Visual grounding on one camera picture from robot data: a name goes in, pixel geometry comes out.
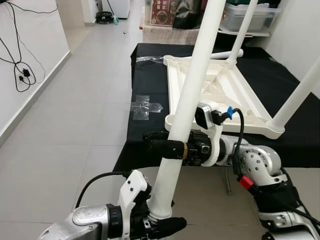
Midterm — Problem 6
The black table cloth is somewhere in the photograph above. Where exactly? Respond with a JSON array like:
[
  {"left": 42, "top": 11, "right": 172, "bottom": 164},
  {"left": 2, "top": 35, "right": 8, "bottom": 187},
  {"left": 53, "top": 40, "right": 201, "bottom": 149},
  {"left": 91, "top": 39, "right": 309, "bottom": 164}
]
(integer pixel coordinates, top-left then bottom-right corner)
[{"left": 114, "top": 42, "right": 320, "bottom": 173}]

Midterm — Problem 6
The red printed cardboard box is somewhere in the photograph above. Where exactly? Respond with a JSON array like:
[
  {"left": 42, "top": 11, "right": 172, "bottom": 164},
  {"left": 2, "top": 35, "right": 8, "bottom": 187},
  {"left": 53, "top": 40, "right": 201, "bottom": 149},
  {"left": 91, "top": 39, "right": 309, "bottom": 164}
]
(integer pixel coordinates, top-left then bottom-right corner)
[{"left": 150, "top": 0, "right": 176, "bottom": 27}]

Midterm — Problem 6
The black power adapter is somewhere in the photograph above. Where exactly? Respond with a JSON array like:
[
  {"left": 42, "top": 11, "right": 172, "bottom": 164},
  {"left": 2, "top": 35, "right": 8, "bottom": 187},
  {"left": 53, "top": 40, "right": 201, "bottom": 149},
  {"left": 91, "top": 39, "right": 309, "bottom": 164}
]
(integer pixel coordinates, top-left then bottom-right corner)
[{"left": 19, "top": 69, "right": 32, "bottom": 83}]

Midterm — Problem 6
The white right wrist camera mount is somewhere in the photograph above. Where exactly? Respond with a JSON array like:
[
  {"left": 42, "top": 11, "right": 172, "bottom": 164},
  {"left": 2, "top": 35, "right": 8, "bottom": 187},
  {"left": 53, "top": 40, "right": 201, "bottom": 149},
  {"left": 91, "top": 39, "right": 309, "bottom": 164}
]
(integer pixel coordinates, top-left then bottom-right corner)
[{"left": 194, "top": 101, "right": 226, "bottom": 166}]

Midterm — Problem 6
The clear tape strip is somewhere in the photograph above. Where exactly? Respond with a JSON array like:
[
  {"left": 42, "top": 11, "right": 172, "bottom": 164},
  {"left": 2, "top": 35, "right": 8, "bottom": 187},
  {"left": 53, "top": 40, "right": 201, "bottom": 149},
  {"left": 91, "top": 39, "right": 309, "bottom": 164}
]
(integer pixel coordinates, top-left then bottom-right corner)
[{"left": 136, "top": 56, "right": 166, "bottom": 65}]

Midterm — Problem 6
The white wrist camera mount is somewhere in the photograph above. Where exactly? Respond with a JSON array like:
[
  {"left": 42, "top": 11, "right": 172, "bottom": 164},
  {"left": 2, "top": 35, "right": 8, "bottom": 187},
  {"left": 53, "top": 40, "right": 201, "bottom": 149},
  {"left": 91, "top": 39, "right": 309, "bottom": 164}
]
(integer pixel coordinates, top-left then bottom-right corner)
[
  {"left": 116, "top": 170, "right": 151, "bottom": 240},
  {"left": 194, "top": 101, "right": 226, "bottom": 166}
]

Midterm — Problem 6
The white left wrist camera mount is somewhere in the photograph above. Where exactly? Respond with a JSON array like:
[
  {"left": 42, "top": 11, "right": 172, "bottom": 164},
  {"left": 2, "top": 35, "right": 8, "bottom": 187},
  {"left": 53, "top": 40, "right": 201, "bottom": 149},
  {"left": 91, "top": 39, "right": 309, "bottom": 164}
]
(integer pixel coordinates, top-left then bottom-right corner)
[{"left": 116, "top": 170, "right": 151, "bottom": 240}]

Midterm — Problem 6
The black wok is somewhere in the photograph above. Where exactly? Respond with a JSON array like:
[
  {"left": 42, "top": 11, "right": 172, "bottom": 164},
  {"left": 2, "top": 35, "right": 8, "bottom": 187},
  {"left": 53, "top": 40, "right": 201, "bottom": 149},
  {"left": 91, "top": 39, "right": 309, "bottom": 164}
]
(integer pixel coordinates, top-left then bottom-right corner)
[{"left": 202, "top": 27, "right": 273, "bottom": 50}]

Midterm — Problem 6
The beige fabric bench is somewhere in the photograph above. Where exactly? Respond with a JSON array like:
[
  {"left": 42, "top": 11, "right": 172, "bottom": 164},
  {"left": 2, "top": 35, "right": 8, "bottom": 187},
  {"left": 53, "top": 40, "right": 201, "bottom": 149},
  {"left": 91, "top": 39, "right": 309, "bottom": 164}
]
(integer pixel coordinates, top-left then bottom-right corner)
[{"left": 142, "top": 25, "right": 198, "bottom": 46}]

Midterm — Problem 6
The black coiled floor cable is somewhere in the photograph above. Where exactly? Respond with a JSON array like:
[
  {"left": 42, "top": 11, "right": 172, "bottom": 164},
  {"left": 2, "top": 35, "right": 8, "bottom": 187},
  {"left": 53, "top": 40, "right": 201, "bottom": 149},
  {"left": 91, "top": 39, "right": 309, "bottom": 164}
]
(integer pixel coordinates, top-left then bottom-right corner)
[{"left": 96, "top": 11, "right": 116, "bottom": 25}]

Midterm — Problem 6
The clear tape cross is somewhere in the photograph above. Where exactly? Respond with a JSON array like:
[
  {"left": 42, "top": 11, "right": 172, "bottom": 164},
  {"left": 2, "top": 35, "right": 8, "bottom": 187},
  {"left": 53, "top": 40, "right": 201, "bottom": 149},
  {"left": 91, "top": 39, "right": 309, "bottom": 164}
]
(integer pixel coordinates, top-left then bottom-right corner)
[{"left": 131, "top": 95, "right": 163, "bottom": 121}]

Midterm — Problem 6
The white plastic children table top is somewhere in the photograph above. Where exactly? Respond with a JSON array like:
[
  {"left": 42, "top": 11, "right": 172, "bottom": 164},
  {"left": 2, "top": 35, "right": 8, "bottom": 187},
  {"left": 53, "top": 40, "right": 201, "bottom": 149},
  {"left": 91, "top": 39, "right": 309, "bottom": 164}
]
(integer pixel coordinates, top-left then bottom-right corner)
[{"left": 163, "top": 54, "right": 286, "bottom": 141}]

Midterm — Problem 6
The black wall cable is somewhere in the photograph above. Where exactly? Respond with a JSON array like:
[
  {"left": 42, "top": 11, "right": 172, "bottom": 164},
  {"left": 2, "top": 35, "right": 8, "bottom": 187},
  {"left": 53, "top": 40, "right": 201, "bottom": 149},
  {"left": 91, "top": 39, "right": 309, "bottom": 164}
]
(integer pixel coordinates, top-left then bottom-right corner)
[{"left": 0, "top": 0, "right": 58, "bottom": 93}]

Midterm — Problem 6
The white appliance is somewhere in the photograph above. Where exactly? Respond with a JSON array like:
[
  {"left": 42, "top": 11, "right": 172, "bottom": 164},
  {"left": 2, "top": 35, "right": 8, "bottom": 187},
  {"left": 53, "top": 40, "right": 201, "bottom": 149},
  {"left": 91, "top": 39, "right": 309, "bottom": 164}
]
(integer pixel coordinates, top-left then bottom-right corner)
[{"left": 107, "top": 0, "right": 132, "bottom": 20}]

